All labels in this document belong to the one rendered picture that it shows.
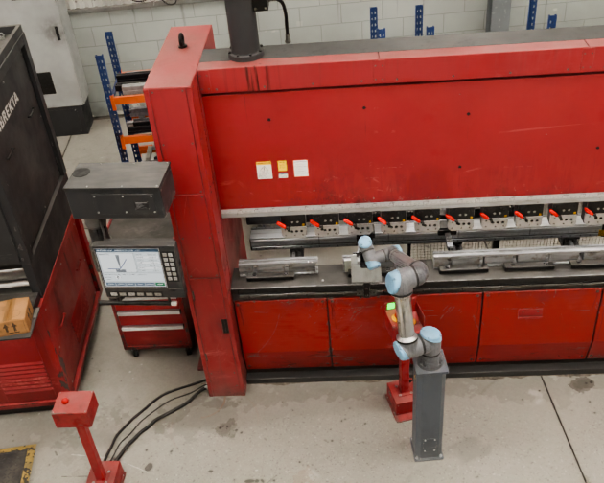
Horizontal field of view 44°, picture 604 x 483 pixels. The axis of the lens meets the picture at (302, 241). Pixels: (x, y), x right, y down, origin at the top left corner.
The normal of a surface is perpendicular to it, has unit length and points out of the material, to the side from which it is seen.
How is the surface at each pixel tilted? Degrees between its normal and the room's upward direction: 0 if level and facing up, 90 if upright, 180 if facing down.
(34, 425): 0
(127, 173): 0
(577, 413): 0
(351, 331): 90
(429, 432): 90
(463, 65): 90
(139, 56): 90
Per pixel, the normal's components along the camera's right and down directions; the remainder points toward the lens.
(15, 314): 0.00, -0.81
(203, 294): -0.03, 0.60
